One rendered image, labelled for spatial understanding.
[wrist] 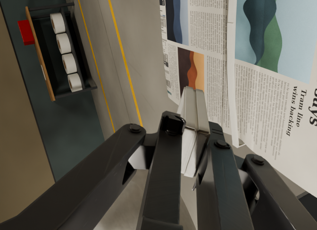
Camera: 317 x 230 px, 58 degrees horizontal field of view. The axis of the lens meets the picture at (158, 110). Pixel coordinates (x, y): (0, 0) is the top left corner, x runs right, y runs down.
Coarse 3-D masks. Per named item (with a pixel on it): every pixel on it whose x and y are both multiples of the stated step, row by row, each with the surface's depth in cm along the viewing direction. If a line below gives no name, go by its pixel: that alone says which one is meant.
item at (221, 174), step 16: (224, 144) 14; (208, 160) 14; (224, 160) 13; (208, 176) 13; (224, 176) 12; (208, 192) 12; (224, 192) 11; (240, 192) 11; (208, 208) 11; (224, 208) 10; (240, 208) 10; (208, 224) 11; (224, 224) 9; (240, 224) 10
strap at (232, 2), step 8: (232, 0) 29; (232, 8) 29; (232, 16) 30; (232, 24) 30; (232, 32) 30; (232, 40) 30; (232, 48) 31; (232, 56) 31; (232, 64) 32; (232, 72) 32; (232, 80) 33; (232, 88) 33; (232, 96) 34; (232, 104) 34; (232, 112) 35; (232, 120) 36; (232, 128) 36; (232, 136) 37
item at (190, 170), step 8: (200, 96) 20; (200, 104) 18; (200, 112) 17; (200, 120) 16; (208, 120) 16; (200, 128) 15; (208, 128) 15; (200, 136) 15; (208, 136) 15; (192, 144) 15; (200, 144) 15; (192, 152) 15; (200, 152) 15; (192, 160) 16; (184, 168) 16; (192, 168) 16; (192, 176) 16
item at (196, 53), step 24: (168, 0) 42; (192, 0) 37; (216, 0) 33; (168, 24) 44; (192, 24) 38; (216, 24) 34; (168, 48) 46; (192, 48) 40; (216, 48) 36; (168, 72) 48; (192, 72) 42; (216, 72) 37; (168, 96) 52; (216, 96) 38; (216, 120) 40
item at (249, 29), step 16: (224, 0) 32; (240, 0) 30; (256, 0) 28; (224, 16) 33; (240, 16) 31; (256, 16) 29; (224, 32) 34; (240, 32) 31; (256, 32) 29; (224, 48) 34; (240, 48) 32; (256, 48) 30; (224, 64) 35; (240, 64) 33; (256, 64) 31; (224, 80) 36; (240, 80) 34; (256, 80) 31; (224, 96) 37; (240, 96) 34; (256, 96) 32; (224, 112) 38; (240, 112) 35; (256, 112) 33; (224, 128) 39; (240, 128) 36
